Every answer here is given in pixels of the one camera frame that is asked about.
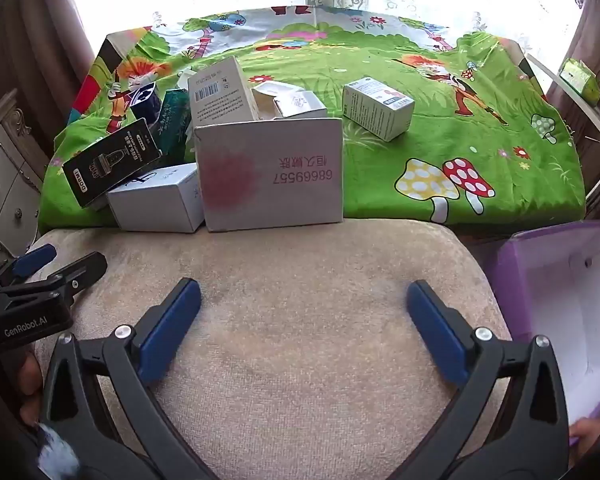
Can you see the large white cardboard box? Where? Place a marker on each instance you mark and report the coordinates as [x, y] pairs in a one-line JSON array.
[[290, 195]]

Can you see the green white medicine box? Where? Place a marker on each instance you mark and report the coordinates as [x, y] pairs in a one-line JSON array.
[[375, 110]]

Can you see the purple storage box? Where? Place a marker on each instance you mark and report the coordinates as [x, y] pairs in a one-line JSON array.
[[560, 310]]

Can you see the green cartoon printed blanket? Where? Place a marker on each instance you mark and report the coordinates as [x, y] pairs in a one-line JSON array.
[[380, 170]]

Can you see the teal carton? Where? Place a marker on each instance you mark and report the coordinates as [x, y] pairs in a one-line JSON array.
[[172, 120]]

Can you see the white carton with grey logo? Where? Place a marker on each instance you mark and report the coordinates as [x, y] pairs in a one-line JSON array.
[[305, 102]]

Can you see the tall white barcode box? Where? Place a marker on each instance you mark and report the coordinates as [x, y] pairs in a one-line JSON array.
[[220, 90]]

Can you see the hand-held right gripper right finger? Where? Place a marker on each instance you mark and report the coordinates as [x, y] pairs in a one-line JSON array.
[[440, 332]]

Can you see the black razor box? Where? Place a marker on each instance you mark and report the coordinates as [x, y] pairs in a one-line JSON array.
[[110, 160]]

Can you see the plain white carton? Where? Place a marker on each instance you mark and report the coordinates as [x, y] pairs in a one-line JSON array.
[[150, 205]]

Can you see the white moulded tray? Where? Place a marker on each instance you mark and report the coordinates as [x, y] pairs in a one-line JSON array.
[[267, 91]]

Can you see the person's left hand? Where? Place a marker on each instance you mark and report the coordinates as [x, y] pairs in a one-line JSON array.
[[30, 385]]

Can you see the green tissue packet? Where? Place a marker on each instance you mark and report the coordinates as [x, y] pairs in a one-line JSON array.
[[577, 77]]

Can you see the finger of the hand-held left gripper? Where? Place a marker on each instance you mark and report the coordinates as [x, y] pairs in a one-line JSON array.
[[35, 259], [80, 271]]

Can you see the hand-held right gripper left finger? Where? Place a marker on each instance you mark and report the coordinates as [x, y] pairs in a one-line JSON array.
[[172, 325]]

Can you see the white side table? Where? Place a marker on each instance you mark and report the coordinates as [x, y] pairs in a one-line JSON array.
[[544, 67]]

